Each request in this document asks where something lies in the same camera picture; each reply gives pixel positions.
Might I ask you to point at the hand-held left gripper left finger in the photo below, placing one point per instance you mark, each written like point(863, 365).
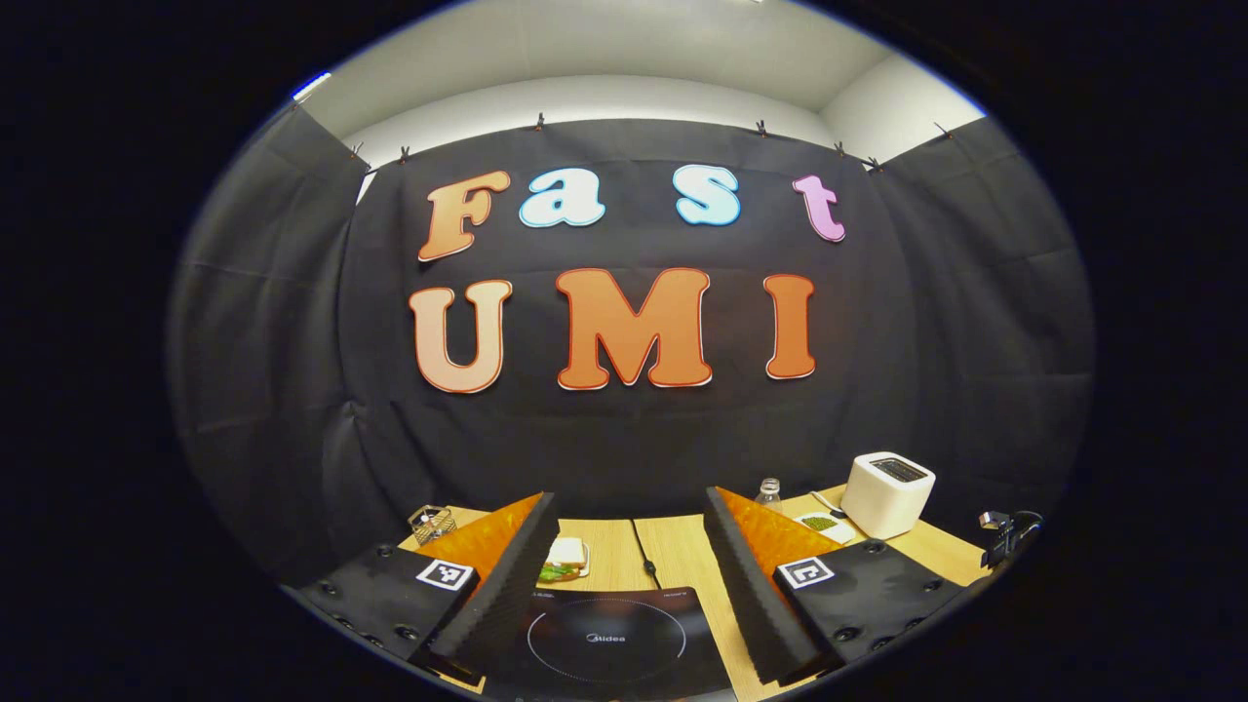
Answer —
point(507, 595)

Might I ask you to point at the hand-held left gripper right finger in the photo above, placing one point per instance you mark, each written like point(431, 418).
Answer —
point(751, 595)

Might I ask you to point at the black induction cooktop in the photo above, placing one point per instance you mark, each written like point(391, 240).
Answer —
point(609, 673)

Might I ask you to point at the sandwich with lettuce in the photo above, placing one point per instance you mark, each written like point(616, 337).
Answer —
point(565, 553)

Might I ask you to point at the pile of green mung beans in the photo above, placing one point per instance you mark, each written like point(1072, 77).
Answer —
point(819, 524)

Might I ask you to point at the clear plastic water bottle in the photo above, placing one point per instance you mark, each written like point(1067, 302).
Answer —
point(769, 495)

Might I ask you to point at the white divided dish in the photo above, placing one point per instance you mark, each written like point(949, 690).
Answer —
point(843, 531)

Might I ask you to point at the white spoon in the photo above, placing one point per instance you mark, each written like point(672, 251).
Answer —
point(829, 505)

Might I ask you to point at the white toaster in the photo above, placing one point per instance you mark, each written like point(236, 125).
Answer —
point(882, 502)

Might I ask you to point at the row of small black clips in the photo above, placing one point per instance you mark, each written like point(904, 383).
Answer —
point(538, 122)

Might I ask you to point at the narrow ceiling light strip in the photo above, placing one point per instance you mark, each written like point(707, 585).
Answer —
point(310, 86)

